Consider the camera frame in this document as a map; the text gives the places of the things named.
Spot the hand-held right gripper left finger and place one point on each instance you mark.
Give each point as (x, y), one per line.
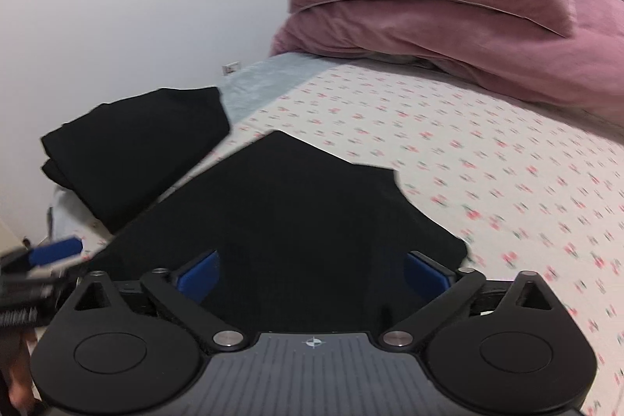
(197, 275)

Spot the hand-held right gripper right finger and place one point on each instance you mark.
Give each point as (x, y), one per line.
(426, 275)

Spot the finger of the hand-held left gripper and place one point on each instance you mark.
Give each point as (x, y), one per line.
(29, 284)
(53, 250)

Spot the black pants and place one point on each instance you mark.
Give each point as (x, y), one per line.
(131, 143)
(302, 211)

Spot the folded black pants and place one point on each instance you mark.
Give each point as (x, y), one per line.
(131, 143)

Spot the person's left hand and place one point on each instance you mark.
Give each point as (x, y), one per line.
(22, 367)

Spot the cherry print bed sheet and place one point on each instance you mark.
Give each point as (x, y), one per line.
(463, 162)

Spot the pink duvet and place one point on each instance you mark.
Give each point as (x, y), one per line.
(512, 50)

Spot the white wall outlet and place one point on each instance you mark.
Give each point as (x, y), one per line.
(232, 67)

